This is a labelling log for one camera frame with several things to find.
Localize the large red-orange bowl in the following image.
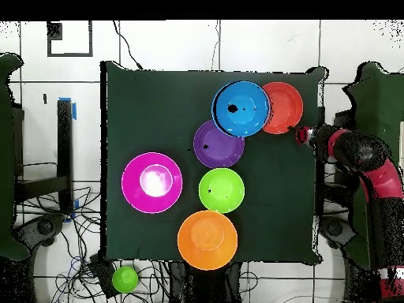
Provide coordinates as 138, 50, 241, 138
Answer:
261, 81, 305, 136

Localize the blue bowl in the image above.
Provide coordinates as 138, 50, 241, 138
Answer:
211, 80, 272, 139

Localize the purple bowl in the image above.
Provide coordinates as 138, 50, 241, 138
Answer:
193, 119, 246, 169

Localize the green covered side table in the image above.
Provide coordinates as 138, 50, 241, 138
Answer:
0, 52, 29, 261
343, 61, 404, 269

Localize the large light orange bowl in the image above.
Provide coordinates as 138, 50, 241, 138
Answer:
176, 210, 240, 271

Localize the dark green table cloth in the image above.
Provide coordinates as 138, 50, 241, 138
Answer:
99, 59, 328, 265

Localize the large magenta bowl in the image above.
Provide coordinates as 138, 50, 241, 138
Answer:
120, 151, 184, 215

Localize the small green round bowl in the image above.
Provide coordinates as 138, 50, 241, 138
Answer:
111, 265, 140, 294

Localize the black metal stand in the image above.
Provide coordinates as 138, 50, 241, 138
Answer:
15, 97, 78, 219

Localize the black square floor frame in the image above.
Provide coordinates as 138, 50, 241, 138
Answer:
47, 21, 95, 58

